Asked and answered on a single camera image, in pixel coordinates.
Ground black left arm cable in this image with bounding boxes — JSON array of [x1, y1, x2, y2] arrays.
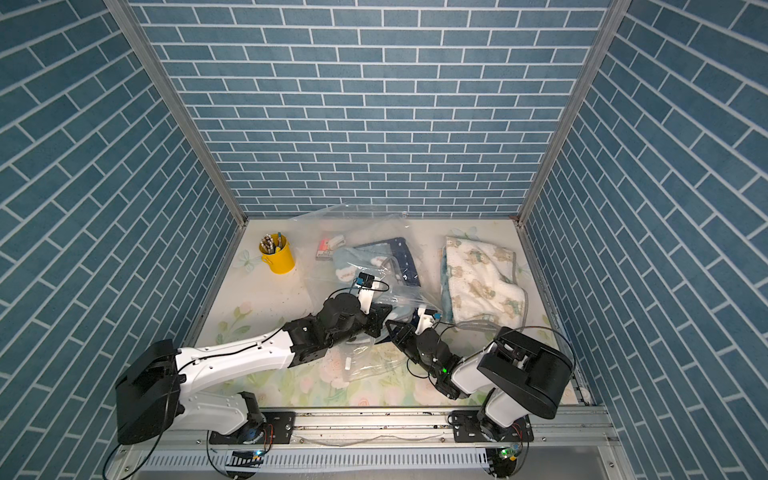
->
[[101, 275, 391, 480]]

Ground cream fluffy navy-trimmed blanket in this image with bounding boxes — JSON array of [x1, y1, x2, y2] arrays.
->
[[444, 236, 528, 328]]

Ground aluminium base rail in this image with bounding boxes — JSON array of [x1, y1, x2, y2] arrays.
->
[[102, 406, 634, 479]]

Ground aluminium corner post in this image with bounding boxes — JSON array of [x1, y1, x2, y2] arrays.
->
[[517, 0, 631, 228], [104, 0, 247, 227]]

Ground pens in bucket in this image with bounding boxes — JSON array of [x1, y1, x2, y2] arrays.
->
[[259, 232, 287, 255]]

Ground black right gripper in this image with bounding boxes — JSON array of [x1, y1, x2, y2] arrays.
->
[[387, 319, 442, 380]]

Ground navy blue star blanket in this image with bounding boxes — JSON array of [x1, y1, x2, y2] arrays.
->
[[358, 237, 421, 287]]

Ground black right camera cable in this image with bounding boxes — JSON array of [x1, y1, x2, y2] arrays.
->
[[431, 320, 577, 376]]

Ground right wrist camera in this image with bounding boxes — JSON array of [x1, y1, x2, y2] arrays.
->
[[415, 306, 441, 335]]

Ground light blue cloud blanket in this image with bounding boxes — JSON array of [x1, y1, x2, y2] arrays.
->
[[332, 244, 396, 284]]

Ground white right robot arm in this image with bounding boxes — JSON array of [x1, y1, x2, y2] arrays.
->
[[385, 320, 574, 442]]

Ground highlighter marker pack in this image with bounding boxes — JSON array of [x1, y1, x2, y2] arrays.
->
[[315, 234, 346, 260]]

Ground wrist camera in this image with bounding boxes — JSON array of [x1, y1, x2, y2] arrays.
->
[[415, 306, 441, 335], [355, 272, 376, 314]]

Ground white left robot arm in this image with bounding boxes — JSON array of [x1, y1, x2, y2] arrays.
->
[[115, 293, 393, 445]]

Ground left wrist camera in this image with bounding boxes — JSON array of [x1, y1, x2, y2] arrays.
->
[[355, 272, 376, 314]]

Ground left aluminium corner post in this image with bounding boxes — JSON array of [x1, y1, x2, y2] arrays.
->
[[104, 0, 247, 227]]

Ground yellow metal pen bucket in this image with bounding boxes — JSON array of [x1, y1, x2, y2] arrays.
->
[[260, 234, 296, 275]]

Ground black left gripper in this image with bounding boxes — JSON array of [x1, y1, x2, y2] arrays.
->
[[325, 302, 395, 350]]

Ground clear plastic vacuum bag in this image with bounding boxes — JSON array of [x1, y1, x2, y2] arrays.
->
[[291, 205, 445, 382]]

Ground right aluminium corner post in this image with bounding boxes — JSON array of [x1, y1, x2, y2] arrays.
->
[[517, 0, 631, 228]]

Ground blue cloud pattern blanket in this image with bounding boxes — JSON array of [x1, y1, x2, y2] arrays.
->
[[440, 247, 453, 324]]

